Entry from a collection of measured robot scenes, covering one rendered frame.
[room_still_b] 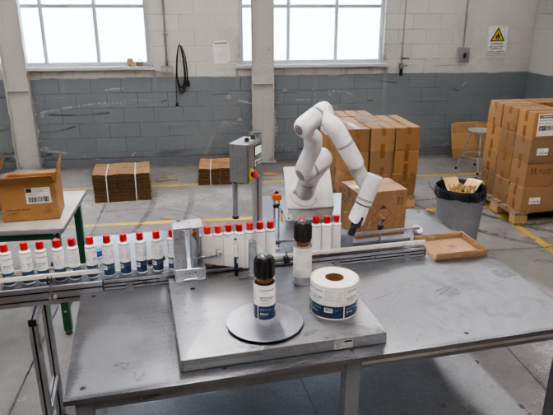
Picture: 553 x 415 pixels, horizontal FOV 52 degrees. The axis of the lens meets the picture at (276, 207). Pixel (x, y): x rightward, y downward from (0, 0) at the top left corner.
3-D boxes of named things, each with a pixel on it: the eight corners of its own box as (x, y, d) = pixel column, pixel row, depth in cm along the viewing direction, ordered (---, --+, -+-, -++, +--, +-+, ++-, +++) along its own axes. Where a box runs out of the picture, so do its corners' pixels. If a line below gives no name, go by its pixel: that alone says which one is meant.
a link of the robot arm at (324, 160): (294, 178, 338) (299, 158, 316) (316, 160, 344) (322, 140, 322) (308, 192, 335) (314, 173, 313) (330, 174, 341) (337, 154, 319)
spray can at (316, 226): (312, 256, 290) (313, 218, 284) (309, 252, 295) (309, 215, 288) (322, 255, 292) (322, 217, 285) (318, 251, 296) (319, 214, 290)
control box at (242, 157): (230, 182, 274) (228, 142, 268) (243, 173, 289) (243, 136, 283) (248, 184, 271) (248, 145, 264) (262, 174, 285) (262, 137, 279)
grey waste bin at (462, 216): (441, 262, 493) (448, 194, 472) (422, 243, 533) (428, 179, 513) (487, 259, 498) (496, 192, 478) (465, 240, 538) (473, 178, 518)
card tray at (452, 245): (435, 261, 297) (436, 254, 295) (412, 242, 321) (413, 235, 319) (486, 255, 303) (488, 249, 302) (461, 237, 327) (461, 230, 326)
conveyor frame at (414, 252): (103, 291, 266) (102, 281, 264) (104, 280, 276) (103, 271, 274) (425, 255, 303) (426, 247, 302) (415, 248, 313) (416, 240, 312)
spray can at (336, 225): (332, 254, 293) (333, 216, 286) (328, 250, 297) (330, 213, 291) (341, 253, 294) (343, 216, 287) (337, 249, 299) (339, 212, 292)
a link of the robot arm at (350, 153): (332, 144, 291) (360, 193, 300) (338, 150, 276) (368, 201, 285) (346, 135, 291) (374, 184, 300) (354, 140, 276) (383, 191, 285)
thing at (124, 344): (63, 407, 191) (62, 402, 191) (90, 240, 329) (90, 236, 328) (592, 327, 239) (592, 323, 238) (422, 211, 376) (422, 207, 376)
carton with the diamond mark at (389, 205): (355, 239, 320) (358, 193, 311) (339, 224, 341) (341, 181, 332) (404, 234, 327) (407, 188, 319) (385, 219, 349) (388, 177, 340)
